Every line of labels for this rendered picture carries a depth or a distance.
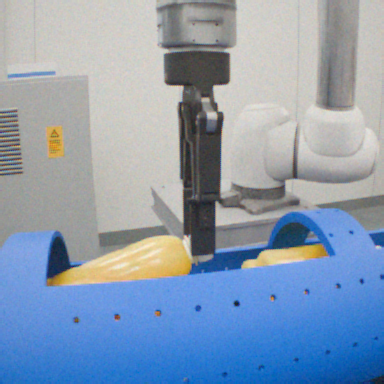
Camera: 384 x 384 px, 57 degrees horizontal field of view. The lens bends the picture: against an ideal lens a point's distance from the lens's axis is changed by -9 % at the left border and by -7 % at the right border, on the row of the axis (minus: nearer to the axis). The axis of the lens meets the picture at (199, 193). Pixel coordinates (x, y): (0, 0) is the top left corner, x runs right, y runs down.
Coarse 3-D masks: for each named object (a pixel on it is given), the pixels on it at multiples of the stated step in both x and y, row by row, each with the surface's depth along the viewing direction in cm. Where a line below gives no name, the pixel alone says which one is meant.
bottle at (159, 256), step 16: (144, 240) 47; (160, 240) 46; (176, 240) 47; (112, 256) 46; (128, 256) 45; (144, 256) 45; (160, 256) 45; (176, 256) 45; (192, 256) 47; (64, 272) 46; (80, 272) 45; (96, 272) 44; (112, 272) 44; (128, 272) 44; (144, 272) 44; (160, 272) 44; (176, 272) 45
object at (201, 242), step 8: (192, 208) 44; (192, 216) 44; (192, 224) 44; (192, 232) 45; (200, 232) 45; (208, 232) 45; (192, 240) 45; (200, 240) 45; (208, 240) 45; (192, 248) 45; (200, 248) 46; (208, 248) 46
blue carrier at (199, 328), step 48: (48, 240) 44; (288, 240) 65; (336, 240) 47; (0, 288) 37; (48, 288) 38; (96, 288) 39; (144, 288) 40; (192, 288) 40; (240, 288) 41; (288, 288) 42; (0, 336) 34; (48, 336) 35; (96, 336) 36; (144, 336) 37; (192, 336) 38; (240, 336) 39; (288, 336) 40; (336, 336) 41
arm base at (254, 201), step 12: (228, 192) 109; (240, 192) 103; (252, 192) 101; (264, 192) 101; (276, 192) 102; (228, 204) 103; (240, 204) 103; (252, 204) 100; (264, 204) 100; (276, 204) 102; (288, 204) 105
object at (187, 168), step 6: (180, 102) 44; (180, 108) 44; (180, 114) 44; (180, 120) 45; (180, 126) 45; (180, 132) 45; (186, 144) 46; (186, 150) 46; (186, 156) 47; (186, 162) 47; (186, 168) 47; (186, 174) 48; (186, 180) 48; (186, 186) 48
